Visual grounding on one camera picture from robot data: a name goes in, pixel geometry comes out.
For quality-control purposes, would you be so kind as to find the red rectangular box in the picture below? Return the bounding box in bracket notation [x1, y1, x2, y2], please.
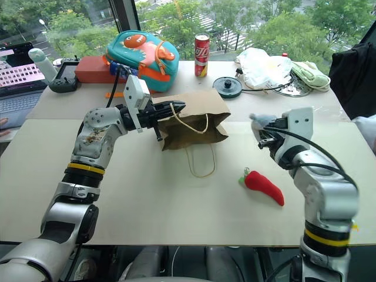
[74, 56, 130, 85]

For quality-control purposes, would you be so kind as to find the grey blue plush toy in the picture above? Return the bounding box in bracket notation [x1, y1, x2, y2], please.
[249, 113, 277, 132]

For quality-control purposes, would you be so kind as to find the black garment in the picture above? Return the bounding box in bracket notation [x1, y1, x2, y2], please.
[328, 42, 376, 120]

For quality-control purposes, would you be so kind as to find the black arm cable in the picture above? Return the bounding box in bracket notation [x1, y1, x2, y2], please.
[264, 125, 359, 190]
[105, 63, 133, 108]

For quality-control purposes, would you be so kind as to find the clear round plastic lid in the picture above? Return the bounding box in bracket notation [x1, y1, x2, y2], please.
[271, 75, 314, 98]

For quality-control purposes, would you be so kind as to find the black round kettle base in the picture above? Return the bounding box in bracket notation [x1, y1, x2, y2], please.
[212, 76, 243, 99]

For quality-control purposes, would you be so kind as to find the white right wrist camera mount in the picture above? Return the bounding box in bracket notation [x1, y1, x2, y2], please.
[274, 107, 314, 161]

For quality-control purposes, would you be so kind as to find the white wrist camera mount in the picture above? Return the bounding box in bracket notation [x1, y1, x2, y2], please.
[274, 107, 314, 161]
[123, 75, 151, 133]

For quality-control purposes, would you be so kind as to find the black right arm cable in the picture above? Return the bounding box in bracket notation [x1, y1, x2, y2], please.
[264, 125, 359, 190]

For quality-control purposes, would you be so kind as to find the brown paper bag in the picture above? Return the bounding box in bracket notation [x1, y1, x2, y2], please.
[152, 89, 231, 179]

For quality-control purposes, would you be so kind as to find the white cloth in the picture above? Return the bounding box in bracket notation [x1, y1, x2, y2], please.
[351, 114, 376, 156]

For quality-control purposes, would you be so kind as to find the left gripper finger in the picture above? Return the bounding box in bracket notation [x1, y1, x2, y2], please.
[154, 100, 186, 112]
[157, 107, 184, 121]

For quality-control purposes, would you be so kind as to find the white sneaker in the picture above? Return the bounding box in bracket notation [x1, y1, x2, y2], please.
[73, 258, 98, 281]

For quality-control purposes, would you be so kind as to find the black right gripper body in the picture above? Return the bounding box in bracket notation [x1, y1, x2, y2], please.
[258, 117, 290, 159]

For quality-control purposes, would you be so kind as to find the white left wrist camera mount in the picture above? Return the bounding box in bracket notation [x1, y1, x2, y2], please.
[123, 75, 151, 133]

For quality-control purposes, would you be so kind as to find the black kettle base cable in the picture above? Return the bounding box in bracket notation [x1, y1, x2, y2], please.
[234, 67, 294, 93]

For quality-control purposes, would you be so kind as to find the white cylinder with green tip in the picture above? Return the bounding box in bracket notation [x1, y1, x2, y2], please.
[28, 48, 59, 83]

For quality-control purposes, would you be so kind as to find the teal dinosaur backpack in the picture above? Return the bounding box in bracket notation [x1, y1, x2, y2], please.
[102, 30, 180, 93]

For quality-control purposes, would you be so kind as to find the pale green cloth pouch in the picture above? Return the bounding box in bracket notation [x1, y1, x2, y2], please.
[290, 61, 331, 92]

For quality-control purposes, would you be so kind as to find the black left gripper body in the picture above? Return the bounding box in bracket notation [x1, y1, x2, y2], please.
[139, 100, 163, 143]

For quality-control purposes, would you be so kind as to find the grey laptop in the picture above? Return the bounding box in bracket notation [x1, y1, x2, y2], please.
[0, 42, 48, 130]

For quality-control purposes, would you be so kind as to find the red chili plush toy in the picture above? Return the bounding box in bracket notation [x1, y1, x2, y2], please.
[238, 166, 285, 207]

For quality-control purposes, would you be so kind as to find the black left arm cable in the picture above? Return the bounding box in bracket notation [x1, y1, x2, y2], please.
[105, 63, 133, 108]

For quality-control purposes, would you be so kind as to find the person's hand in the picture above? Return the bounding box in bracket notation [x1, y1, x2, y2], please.
[0, 117, 11, 137]

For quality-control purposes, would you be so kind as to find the black handheld controller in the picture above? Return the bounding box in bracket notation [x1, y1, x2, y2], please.
[48, 57, 80, 94]

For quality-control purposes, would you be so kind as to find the blue packet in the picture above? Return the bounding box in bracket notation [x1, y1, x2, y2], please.
[109, 61, 139, 76]

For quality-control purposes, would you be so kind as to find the white plastic bag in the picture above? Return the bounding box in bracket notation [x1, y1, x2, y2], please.
[234, 48, 293, 90]

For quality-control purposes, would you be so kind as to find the red soda can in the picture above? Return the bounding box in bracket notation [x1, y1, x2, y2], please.
[194, 33, 211, 78]

